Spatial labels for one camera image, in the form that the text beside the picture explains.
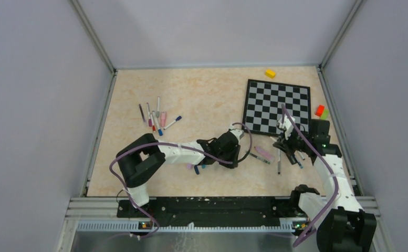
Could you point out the green gel pen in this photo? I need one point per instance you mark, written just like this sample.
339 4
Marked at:
259 158

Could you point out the green curved block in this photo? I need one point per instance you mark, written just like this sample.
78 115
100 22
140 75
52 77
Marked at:
324 115

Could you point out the yellow block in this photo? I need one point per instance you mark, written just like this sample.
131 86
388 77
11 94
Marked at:
270 73

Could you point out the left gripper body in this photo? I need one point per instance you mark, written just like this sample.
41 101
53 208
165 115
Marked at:
231 156

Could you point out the pink highlighter pen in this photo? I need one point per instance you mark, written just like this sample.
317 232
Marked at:
265 154

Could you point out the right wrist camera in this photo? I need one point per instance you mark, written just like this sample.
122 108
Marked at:
286 125

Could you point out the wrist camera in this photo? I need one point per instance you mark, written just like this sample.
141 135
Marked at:
237 133
286 125

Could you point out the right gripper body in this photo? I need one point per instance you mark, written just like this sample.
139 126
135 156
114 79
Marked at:
297 143

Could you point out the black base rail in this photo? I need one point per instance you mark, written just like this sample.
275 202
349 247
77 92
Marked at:
257 211

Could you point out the white marker dark blue cap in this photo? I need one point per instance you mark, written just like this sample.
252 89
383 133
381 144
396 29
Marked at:
279 162

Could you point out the red block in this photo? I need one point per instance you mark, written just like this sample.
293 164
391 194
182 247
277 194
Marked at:
320 110

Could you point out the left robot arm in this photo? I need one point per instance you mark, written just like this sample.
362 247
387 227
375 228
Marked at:
140 160

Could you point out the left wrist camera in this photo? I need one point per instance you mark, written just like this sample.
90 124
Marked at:
237 133

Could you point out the white pen grey cap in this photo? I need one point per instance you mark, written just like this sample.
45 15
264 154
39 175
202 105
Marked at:
158 107

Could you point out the black white chessboard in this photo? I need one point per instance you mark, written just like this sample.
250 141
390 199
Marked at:
263 101

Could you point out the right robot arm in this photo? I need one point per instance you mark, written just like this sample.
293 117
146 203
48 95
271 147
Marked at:
339 222

